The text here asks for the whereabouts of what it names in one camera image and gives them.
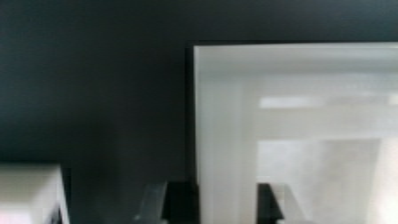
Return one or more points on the white cabinet body box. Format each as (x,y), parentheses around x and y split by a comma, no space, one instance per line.
(297,131)

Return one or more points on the white cabinet drawer box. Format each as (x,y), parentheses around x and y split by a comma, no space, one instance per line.
(32,195)

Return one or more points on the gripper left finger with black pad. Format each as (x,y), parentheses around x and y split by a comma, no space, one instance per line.
(169,205)

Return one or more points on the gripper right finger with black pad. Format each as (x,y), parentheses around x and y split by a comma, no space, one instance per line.
(278,207)

